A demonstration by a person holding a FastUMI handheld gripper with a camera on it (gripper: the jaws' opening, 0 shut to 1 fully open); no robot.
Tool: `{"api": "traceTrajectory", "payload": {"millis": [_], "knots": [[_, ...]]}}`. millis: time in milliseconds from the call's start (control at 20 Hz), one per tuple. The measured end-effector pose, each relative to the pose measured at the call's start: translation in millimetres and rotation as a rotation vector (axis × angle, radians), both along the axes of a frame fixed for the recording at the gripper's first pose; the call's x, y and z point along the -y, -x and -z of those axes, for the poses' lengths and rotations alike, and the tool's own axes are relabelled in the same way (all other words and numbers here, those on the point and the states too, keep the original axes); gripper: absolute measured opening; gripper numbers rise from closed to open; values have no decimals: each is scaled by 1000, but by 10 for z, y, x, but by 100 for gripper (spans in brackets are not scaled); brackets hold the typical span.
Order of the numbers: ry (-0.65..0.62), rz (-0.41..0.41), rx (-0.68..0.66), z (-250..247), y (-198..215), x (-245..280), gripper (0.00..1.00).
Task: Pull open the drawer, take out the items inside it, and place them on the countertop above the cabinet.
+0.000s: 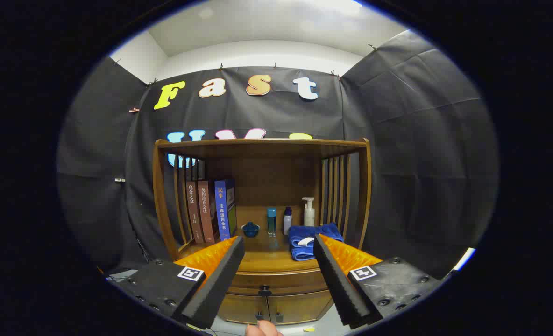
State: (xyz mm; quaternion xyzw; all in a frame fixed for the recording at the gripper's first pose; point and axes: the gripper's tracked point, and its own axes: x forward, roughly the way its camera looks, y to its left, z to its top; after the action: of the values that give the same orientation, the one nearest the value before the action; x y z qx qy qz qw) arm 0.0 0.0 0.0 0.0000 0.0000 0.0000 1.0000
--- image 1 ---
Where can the wooden cabinet door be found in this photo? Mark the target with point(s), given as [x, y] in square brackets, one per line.
[304, 305]
[239, 308]

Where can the blue lidded teacup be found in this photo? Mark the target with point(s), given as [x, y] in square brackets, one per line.
[250, 229]

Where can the teal glass bottle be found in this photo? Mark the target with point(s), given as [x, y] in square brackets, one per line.
[272, 221]

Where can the white bottle with blue cap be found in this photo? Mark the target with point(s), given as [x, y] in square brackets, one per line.
[287, 223]

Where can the white pump bottle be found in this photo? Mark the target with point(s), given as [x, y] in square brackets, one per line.
[309, 215]

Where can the wooden drawer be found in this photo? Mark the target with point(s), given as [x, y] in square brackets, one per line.
[281, 280]

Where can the black drawer knob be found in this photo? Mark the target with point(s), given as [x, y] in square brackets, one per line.
[265, 290]

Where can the wooden countertop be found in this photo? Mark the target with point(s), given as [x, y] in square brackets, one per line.
[265, 252]

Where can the wooden cabinet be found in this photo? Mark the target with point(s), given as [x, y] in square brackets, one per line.
[267, 172]

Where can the blue folded towel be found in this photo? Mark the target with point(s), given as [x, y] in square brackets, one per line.
[323, 231]

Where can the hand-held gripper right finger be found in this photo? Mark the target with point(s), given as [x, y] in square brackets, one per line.
[339, 284]

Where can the thick brown book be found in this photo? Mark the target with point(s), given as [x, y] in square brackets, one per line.
[206, 210]

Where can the blue book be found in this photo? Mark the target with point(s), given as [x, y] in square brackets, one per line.
[223, 210]

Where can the thin brown book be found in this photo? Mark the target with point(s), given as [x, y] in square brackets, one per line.
[192, 210]

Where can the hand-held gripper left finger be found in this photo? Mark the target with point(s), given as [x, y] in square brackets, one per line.
[220, 280]

